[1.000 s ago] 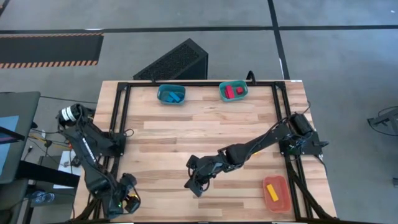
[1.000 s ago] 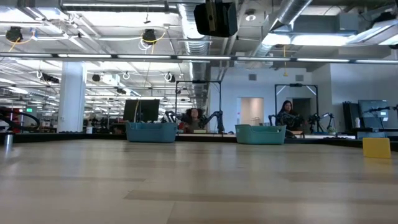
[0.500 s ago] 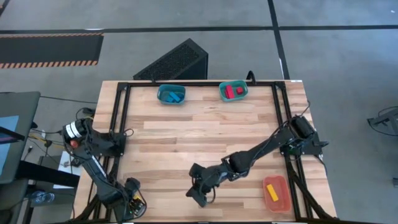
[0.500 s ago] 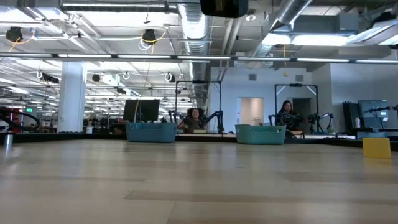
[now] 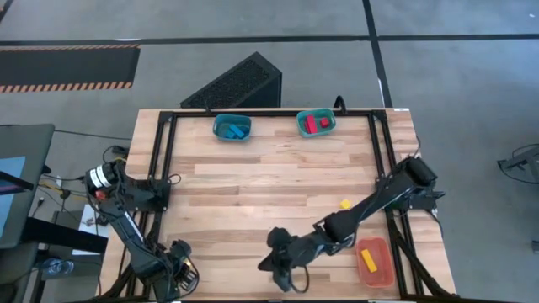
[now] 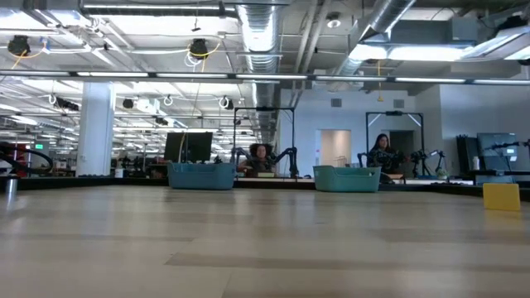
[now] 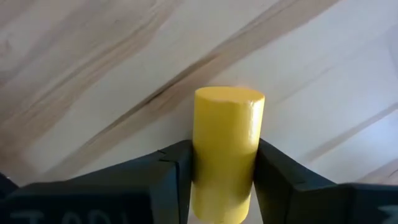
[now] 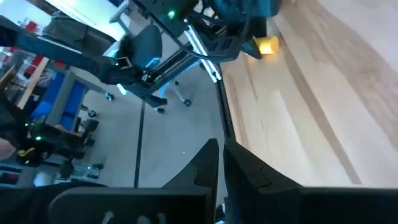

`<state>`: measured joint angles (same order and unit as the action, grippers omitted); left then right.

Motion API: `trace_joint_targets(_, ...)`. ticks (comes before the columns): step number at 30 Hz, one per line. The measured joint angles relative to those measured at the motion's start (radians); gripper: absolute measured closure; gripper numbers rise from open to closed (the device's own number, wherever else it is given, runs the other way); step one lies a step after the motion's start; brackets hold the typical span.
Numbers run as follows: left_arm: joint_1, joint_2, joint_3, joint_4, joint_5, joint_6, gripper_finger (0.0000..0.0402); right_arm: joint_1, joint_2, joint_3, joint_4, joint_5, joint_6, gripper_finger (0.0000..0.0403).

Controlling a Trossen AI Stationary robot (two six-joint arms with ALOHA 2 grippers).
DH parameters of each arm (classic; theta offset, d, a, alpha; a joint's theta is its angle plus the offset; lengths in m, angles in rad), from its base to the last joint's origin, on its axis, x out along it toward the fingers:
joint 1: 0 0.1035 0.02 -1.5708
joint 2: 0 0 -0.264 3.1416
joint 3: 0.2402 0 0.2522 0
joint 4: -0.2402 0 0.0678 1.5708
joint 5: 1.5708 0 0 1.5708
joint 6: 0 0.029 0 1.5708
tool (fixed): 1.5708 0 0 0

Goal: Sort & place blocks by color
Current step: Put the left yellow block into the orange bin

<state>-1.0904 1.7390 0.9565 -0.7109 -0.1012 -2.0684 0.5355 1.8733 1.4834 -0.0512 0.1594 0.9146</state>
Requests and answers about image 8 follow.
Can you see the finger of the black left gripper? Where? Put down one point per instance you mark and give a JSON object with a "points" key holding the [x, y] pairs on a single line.
{"points": [[252, 49]]}

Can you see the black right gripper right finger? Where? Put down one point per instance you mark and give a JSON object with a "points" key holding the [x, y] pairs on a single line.
{"points": [[280, 205]]}

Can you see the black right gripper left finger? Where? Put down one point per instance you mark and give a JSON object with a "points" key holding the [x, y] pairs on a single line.
{"points": [[149, 205]]}

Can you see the rounded yellow block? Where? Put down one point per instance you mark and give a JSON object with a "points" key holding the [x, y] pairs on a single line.
{"points": [[267, 45]]}

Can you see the office chair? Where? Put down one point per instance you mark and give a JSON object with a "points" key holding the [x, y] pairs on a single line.
{"points": [[146, 46]]}

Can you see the black device on stand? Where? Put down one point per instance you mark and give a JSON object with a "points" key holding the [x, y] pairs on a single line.
{"points": [[118, 74]]}

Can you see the black robot green lights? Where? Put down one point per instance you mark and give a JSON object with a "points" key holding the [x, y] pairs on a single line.
{"points": [[59, 140]]}

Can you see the grey cart blue drawers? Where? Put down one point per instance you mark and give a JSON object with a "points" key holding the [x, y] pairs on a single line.
{"points": [[74, 96]]}

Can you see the person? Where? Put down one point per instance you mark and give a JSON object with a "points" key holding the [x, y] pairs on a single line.
{"points": [[4, 149]]}

